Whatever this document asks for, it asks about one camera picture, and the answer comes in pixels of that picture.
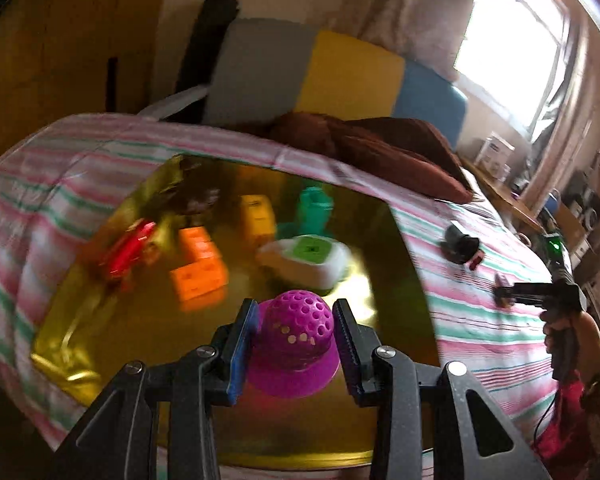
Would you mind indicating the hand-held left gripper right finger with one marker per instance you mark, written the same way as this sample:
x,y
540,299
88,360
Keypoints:
x,y
345,355

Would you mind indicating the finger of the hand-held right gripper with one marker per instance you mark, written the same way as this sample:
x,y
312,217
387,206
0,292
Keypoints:
x,y
525,293

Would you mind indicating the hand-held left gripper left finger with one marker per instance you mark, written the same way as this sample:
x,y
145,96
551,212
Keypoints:
x,y
242,355

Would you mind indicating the purple perforated toy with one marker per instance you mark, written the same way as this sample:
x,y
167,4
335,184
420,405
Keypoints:
x,y
295,340

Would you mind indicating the gold tray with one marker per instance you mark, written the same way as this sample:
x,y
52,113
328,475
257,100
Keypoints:
x,y
370,280

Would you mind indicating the orange block toy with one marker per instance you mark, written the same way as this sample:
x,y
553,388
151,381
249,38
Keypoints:
x,y
200,275

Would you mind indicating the white and green toy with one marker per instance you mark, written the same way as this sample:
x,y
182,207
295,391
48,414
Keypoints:
x,y
310,252

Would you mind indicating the yellow block toy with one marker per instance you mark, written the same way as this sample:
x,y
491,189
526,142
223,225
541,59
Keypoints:
x,y
257,220

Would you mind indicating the green plastic toy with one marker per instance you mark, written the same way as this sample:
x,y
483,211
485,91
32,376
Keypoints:
x,y
315,210

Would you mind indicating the red plastic toy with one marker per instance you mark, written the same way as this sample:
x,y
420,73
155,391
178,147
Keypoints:
x,y
127,252

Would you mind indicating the person's right hand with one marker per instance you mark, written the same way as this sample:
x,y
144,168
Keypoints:
x,y
587,335

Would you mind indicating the small pink toy piece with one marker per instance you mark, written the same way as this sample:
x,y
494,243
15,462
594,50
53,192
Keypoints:
x,y
476,261

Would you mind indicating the pink green striped bedsheet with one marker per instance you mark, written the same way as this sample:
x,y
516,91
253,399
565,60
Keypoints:
x,y
480,340

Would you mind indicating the cardboard box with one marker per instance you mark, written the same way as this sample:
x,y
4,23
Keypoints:
x,y
575,230

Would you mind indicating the black cup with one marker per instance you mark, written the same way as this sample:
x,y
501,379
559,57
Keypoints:
x,y
460,245

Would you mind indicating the wooden bedside table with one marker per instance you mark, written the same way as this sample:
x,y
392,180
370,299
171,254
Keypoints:
x,y
510,205

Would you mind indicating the red cloth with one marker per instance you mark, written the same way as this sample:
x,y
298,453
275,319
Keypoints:
x,y
570,430

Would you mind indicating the white carton box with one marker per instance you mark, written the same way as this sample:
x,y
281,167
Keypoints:
x,y
495,152

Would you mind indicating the sheer pale curtain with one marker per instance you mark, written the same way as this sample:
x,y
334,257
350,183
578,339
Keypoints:
x,y
555,150

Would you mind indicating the brown blanket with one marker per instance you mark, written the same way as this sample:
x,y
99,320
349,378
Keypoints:
x,y
380,155

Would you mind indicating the blue headboard cushion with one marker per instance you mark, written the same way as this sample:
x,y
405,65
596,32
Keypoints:
x,y
425,100

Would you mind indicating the bright window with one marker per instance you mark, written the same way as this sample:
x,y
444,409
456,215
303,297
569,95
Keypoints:
x,y
510,45

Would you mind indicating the white plastic bar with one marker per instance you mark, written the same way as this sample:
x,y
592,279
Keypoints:
x,y
180,100

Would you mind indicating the yellow headboard cushion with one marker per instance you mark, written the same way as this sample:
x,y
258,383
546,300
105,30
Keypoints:
x,y
350,75

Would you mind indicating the grey headboard cushion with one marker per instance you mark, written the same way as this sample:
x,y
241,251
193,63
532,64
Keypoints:
x,y
260,70

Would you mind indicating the black chair back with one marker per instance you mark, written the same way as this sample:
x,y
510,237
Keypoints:
x,y
205,45

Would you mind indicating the pink patterned curtain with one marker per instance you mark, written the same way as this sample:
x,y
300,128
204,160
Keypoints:
x,y
405,5

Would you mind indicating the wooden wardrobe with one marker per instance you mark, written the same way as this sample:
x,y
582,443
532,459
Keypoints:
x,y
55,60

